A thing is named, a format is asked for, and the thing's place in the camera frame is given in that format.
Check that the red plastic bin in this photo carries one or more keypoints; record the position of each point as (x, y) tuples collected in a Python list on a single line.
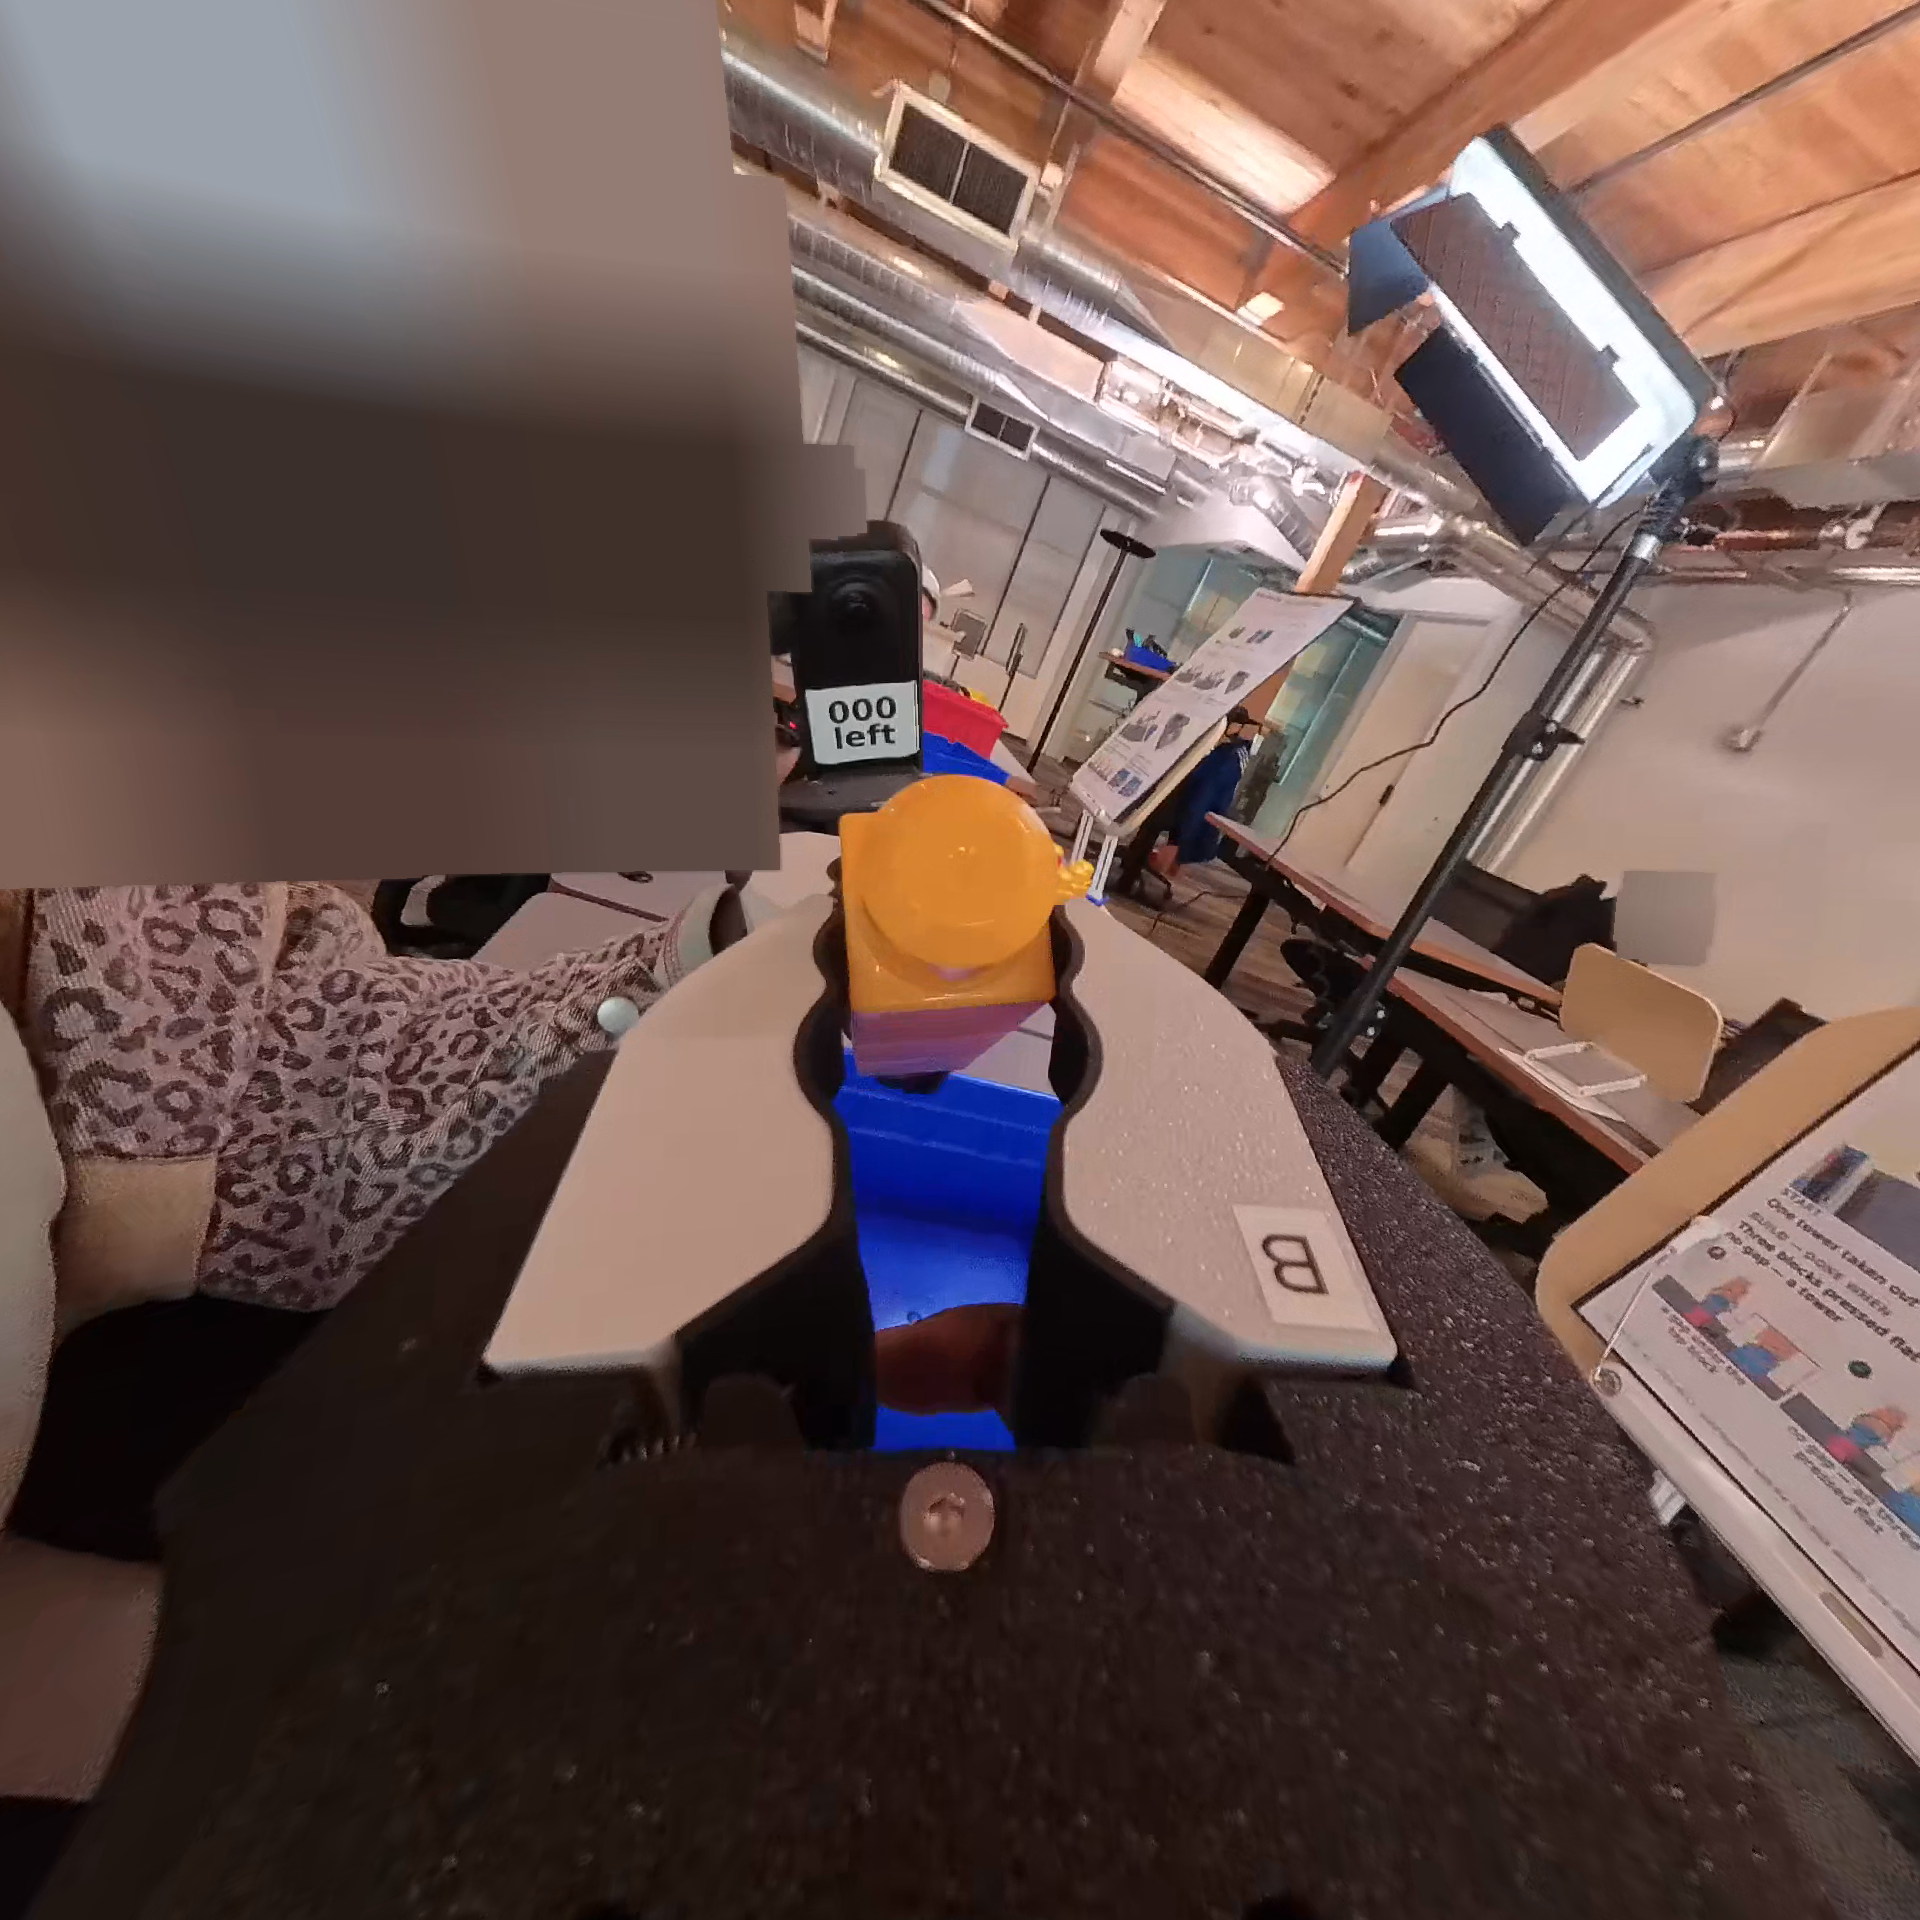
[(961, 716)]

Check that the silver ventilation duct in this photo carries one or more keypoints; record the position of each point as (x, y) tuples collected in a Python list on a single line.
[(975, 301)]

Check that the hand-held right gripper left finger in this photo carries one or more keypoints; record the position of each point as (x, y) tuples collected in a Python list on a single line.
[(676, 1172)]

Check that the studio light panel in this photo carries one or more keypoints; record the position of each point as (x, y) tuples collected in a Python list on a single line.
[(1545, 317)]

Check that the person's torso and lap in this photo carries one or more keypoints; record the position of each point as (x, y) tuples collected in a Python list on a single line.
[(77, 1350)]

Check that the black light stand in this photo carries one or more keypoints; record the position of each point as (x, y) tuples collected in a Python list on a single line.
[(1516, 781)]

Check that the poster board on easel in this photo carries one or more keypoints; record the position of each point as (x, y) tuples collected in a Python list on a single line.
[(1201, 704)]

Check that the black bag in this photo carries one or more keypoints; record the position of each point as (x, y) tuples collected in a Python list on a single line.
[(1545, 915)]

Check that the person's right hand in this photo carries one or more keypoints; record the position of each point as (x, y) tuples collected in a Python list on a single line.
[(950, 1359)]

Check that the orange mega block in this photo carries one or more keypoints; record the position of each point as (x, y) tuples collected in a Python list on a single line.
[(938, 886)]

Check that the black floor lamp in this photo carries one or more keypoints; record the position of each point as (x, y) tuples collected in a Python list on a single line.
[(1094, 629)]

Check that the beige chair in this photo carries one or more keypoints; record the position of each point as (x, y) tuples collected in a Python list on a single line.
[(1642, 1021)]

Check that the instruction sheet board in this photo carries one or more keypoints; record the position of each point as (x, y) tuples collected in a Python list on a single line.
[(1770, 1319)]

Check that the person's leopard-sleeved left forearm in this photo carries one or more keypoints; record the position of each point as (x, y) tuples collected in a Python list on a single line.
[(375, 1050)]

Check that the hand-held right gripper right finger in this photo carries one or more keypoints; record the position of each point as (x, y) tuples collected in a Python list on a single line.
[(1201, 1155)]

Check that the white tray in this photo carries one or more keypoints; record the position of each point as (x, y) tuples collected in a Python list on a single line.
[(1582, 1069)]

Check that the small blue plastic bin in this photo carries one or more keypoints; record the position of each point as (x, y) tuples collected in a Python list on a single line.
[(961, 756)]

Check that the white air vent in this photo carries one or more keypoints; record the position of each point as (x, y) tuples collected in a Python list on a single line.
[(957, 158)]

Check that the wooden desk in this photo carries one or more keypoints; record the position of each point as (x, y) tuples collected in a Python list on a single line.
[(1350, 909), (1530, 1050)]

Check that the small yellow toy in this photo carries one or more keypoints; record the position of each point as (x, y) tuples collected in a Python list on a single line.
[(1074, 878)]

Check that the blue jacket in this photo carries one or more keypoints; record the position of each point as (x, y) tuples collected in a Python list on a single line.
[(1212, 797)]

